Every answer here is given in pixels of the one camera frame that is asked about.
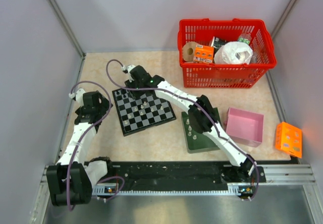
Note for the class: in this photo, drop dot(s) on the dark snack packet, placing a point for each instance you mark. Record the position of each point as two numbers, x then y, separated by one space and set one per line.
217 42

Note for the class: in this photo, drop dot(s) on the orange carton box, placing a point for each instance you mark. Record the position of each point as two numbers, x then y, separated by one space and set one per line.
288 139

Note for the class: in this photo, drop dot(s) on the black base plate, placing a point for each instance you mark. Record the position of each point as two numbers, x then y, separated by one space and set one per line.
180 175

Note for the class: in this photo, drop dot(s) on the aluminium frame rail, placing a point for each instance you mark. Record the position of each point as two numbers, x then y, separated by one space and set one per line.
66 27

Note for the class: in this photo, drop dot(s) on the white plastic bag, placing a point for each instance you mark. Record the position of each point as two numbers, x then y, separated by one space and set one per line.
234 53

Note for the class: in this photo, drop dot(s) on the pink plastic box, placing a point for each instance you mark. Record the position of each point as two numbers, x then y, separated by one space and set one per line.
244 127

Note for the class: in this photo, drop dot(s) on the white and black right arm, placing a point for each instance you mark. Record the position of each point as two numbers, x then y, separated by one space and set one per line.
200 113

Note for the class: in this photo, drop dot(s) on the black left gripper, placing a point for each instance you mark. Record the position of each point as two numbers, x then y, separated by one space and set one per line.
104 105

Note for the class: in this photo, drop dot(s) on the orange box in basket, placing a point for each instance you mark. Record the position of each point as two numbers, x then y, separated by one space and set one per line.
203 54

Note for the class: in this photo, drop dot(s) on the black and grey chessboard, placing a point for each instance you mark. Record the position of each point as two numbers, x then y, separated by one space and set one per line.
136 115

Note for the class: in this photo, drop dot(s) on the red plastic shopping basket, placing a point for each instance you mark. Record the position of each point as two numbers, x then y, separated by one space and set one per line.
202 75

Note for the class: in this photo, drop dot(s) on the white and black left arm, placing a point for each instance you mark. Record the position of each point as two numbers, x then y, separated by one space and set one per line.
71 178

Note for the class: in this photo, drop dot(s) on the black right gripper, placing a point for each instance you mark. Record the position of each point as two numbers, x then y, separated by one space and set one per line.
134 94

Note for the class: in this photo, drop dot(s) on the green patterned packet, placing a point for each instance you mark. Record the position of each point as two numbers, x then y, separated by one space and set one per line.
245 38

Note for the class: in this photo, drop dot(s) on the brown tape roll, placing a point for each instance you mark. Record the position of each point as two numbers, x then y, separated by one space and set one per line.
188 51

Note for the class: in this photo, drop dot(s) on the green plastic tray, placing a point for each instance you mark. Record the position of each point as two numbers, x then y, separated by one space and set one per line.
195 142

